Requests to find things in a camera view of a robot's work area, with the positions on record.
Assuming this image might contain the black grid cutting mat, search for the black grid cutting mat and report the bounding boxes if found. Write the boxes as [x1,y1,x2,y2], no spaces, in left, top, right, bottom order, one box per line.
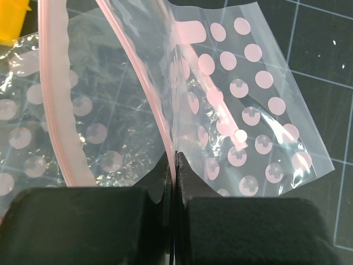
[0,0,353,249]

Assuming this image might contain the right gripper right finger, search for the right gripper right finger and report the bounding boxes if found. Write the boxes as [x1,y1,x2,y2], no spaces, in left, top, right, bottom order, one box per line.
[174,152,341,264]

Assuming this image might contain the yellow plastic tray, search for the yellow plastic tray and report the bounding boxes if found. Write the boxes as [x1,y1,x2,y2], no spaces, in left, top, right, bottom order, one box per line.
[0,0,31,46]

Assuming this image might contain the pink polka dot zip bag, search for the pink polka dot zip bag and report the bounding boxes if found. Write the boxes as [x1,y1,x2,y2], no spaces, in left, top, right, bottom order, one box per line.
[1,1,334,213]

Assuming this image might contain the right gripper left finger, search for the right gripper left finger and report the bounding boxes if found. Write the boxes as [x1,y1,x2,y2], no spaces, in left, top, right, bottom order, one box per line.
[1,155,172,264]

